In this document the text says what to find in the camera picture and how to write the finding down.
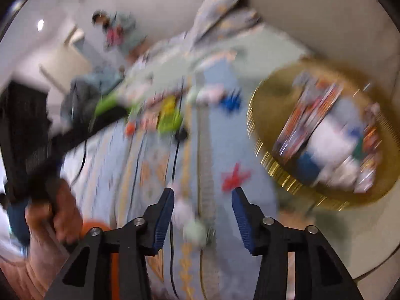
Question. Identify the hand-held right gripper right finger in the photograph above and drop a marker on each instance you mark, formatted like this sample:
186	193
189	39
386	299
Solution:
242	222

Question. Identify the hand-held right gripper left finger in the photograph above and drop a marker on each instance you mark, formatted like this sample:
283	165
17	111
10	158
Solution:
164	222

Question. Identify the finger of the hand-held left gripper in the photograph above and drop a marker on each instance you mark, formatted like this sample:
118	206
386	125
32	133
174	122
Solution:
90	126

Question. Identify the gold round basket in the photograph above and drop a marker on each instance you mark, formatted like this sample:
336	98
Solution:
273	103

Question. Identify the light blue plush toy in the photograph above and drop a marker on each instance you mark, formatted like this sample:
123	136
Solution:
342	114

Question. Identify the person's left forearm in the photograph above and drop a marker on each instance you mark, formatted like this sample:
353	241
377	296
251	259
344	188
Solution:
34	265

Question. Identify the person's left hand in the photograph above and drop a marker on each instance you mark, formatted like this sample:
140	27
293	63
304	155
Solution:
67	215

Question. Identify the pink white plush toy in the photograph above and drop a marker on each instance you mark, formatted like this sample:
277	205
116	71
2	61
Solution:
184	209

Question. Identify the lime green plush piece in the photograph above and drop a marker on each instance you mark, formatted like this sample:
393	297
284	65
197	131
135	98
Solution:
107	106

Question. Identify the pale green pompom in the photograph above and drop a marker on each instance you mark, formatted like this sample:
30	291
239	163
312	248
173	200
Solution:
195	232

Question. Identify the grey blue clothes pile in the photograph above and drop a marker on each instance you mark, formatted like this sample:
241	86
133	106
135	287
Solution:
87	90

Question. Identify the small orange toy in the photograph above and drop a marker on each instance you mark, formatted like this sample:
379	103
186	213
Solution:
130	129

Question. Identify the red star toy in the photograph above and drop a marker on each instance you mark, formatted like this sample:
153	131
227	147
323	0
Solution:
236	178

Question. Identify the yellow toy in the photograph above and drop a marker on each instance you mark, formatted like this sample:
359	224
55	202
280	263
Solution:
168	106

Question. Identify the blue patterned blanket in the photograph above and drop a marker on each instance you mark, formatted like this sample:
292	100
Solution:
218	137

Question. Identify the small black object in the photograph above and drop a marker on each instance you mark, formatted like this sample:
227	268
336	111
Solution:
180	135

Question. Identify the round ceiling light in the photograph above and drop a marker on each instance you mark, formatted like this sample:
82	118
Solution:
40	25

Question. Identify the white blue plush toy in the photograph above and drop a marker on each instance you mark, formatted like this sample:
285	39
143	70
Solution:
328	150

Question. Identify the orange snack packet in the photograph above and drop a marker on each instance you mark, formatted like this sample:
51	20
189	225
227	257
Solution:
307	118

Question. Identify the striped snack packet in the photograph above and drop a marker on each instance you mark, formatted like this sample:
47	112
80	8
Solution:
370	159

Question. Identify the large grey floral pillow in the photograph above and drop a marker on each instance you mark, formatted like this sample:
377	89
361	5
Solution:
218	4

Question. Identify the green floral bedsheet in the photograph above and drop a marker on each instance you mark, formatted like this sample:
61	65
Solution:
275	47

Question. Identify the flat grey floral pillow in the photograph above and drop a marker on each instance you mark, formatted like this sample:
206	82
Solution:
239	20

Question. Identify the beige padded headboard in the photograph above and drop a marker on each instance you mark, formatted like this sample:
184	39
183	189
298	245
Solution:
312	22

